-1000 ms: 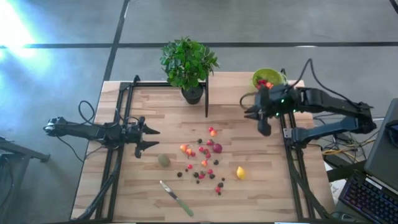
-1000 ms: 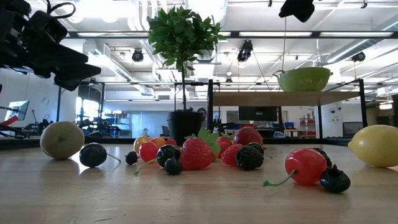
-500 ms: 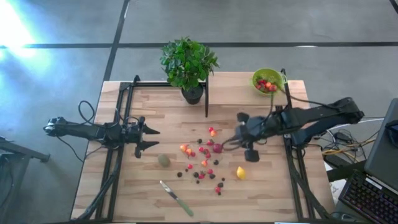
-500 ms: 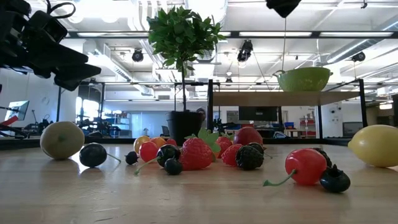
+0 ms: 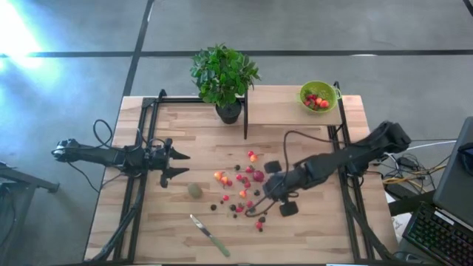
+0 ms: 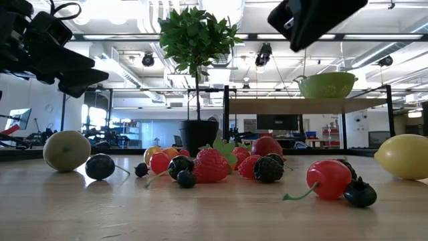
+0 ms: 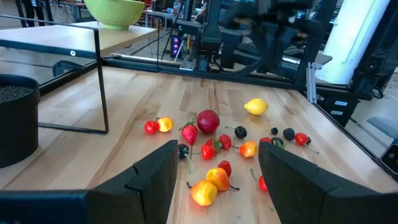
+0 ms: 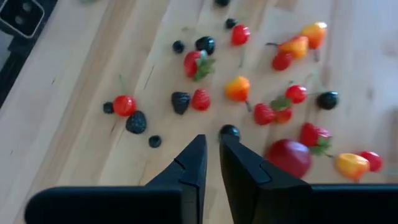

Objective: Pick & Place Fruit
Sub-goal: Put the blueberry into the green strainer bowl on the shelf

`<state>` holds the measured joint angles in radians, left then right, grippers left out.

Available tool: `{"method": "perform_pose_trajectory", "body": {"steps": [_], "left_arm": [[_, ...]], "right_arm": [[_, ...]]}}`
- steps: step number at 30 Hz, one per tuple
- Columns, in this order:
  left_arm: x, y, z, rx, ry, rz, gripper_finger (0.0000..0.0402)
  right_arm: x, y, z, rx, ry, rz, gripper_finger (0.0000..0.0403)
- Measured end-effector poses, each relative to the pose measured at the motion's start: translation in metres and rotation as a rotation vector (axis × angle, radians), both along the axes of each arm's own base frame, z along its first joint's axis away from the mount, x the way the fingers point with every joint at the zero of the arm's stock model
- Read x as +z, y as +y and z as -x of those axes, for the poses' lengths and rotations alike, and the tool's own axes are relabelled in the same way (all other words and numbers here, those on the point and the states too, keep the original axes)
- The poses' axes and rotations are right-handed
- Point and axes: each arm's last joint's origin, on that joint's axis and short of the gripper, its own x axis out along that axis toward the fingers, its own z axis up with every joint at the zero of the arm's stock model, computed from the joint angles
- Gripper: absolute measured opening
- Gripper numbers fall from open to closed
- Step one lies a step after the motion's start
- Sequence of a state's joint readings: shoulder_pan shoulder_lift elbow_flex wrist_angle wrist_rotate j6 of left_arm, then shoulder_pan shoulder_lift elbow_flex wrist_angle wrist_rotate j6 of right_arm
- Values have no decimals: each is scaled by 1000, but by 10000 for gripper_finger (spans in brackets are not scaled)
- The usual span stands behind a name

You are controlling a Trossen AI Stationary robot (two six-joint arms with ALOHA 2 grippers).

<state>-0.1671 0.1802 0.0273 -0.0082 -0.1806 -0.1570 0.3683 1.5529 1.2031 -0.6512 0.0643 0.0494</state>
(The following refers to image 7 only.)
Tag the yellow orange pear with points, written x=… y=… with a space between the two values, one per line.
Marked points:
x=203 y=193

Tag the dark cherry green stem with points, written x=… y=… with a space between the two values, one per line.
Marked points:
x=241 y=132
x=183 y=150

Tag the dark phone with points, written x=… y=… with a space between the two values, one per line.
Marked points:
x=390 y=161

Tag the computer tower red lights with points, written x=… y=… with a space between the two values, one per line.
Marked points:
x=176 y=46

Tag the yellow plastic lemon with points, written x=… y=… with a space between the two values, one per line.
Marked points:
x=256 y=106

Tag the white pillar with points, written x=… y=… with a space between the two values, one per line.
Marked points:
x=351 y=40

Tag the wooden shelf black metal legs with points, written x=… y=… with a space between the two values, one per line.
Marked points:
x=124 y=34

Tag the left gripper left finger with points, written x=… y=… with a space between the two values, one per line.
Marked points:
x=140 y=199

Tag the red cherry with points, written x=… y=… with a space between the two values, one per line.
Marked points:
x=301 y=138
x=207 y=152
x=150 y=127
x=263 y=183

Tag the black box white labels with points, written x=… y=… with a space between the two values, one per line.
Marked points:
x=335 y=118

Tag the dark blackberry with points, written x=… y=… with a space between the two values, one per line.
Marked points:
x=288 y=134
x=277 y=142

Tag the potted green plant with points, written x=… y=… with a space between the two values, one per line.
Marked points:
x=18 y=124

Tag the green plastic colander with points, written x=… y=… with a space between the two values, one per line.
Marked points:
x=115 y=15

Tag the small red strawberry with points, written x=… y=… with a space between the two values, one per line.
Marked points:
x=265 y=140

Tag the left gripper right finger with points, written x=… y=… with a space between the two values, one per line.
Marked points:
x=304 y=199

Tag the silver metal bracket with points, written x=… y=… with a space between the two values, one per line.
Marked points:
x=311 y=84

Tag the yellow orange peach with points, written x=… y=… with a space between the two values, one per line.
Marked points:
x=165 y=124
x=217 y=179

